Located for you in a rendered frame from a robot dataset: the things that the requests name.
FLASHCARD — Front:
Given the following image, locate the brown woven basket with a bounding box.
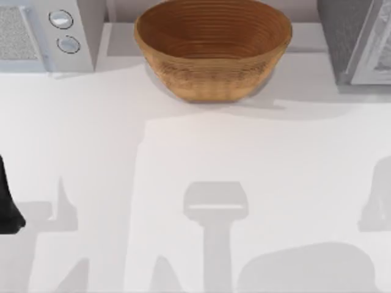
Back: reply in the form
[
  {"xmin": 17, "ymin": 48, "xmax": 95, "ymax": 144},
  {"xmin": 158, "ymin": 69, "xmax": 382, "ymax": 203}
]
[{"xmin": 133, "ymin": 0, "xmax": 293, "ymax": 104}]

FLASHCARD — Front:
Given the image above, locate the pale microwave oven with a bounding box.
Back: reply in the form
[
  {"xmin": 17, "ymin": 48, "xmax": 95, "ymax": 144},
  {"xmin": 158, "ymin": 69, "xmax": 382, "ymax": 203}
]
[{"xmin": 0, "ymin": 0, "xmax": 108, "ymax": 74}]

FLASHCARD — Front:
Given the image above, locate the round microwave knob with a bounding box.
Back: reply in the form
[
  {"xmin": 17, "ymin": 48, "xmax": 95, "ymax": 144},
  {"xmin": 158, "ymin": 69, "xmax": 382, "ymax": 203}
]
[
  {"xmin": 56, "ymin": 34, "xmax": 82, "ymax": 54},
  {"xmin": 48, "ymin": 9, "xmax": 75, "ymax": 31}
]

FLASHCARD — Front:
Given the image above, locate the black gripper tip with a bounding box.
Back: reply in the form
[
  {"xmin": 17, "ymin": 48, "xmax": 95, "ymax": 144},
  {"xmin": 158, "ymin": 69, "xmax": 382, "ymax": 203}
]
[{"xmin": 0, "ymin": 154, "xmax": 27, "ymax": 235}]

